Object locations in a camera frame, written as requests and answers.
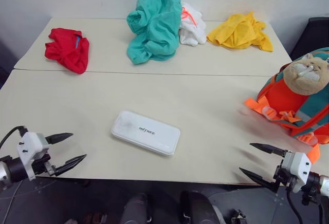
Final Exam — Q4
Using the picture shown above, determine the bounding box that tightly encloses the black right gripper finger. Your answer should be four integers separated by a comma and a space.
249, 142, 288, 158
239, 167, 280, 194

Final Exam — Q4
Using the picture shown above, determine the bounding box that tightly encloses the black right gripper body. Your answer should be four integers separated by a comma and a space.
272, 165, 297, 193

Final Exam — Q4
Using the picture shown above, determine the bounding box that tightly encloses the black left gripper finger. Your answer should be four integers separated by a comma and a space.
53, 154, 87, 177
45, 132, 74, 145

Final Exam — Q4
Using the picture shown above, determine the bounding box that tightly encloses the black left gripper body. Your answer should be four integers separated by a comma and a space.
31, 153, 57, 177

